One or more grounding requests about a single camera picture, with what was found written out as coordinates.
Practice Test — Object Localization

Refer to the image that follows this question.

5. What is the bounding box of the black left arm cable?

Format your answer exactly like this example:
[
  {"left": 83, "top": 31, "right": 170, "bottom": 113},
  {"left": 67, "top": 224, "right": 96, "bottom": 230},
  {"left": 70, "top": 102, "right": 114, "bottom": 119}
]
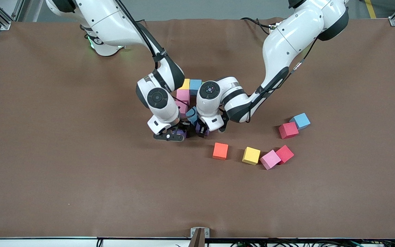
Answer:
[{"left": 246, "top": 38, "right": 318, "bottom": 122}]

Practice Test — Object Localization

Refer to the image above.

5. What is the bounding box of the red foam cube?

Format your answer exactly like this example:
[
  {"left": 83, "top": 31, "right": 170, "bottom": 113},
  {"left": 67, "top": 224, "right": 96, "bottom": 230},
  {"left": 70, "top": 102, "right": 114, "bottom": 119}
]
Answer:
[
  {"left": 278, "top": 122, "right": 299, "bottom": 140},
  {"left": 275, "top": 145, "right": 295, "bottom": 165}
]

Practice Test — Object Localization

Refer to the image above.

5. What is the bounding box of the orange foam cube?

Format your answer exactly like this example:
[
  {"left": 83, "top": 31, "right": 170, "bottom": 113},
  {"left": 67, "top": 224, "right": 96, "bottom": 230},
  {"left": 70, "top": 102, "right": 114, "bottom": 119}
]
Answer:
[{"left": 213, "top": 143, "right": 229, "bottom": 161}]

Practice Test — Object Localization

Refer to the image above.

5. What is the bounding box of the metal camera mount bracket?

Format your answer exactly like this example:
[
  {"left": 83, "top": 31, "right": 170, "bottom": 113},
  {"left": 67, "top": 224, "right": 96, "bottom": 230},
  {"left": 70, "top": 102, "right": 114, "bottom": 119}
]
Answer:
[{"left": 189, "top": 227, "right": 210, "bottom": 247}]

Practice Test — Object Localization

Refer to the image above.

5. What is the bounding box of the blue foam cube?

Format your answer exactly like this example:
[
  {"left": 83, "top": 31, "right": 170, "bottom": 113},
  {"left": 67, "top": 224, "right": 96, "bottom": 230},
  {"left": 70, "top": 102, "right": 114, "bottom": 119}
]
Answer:
[
  {"left": 189, "top": 79, "right": 202, "bottom": 96},
  {"left": 185, "top": 107, "right": 198, "bottom": 126},
  {"left": 289, "top": 113, "right": 311, "bottom": 130}
]

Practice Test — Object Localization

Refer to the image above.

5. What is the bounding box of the black arm base cable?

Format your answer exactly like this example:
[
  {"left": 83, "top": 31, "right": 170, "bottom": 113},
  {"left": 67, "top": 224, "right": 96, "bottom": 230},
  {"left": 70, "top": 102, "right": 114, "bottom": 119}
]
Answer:
[{"left": 240, "top": 16, "right": 277, "bottom": 35}]

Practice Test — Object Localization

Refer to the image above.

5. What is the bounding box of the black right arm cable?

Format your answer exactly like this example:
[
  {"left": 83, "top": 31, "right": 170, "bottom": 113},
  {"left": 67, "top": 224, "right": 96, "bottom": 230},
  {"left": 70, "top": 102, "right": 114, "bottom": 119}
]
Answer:
[{"left": 115, "top": 0, "right": 170, "bottom": 90}]

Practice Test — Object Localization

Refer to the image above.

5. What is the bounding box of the brown table cover sheet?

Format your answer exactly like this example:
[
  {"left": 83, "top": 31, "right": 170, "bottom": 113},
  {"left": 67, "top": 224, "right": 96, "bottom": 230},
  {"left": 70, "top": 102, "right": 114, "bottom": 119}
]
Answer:
[{"left": 0, "top": 17, "right": 395, "bottom": 239}]

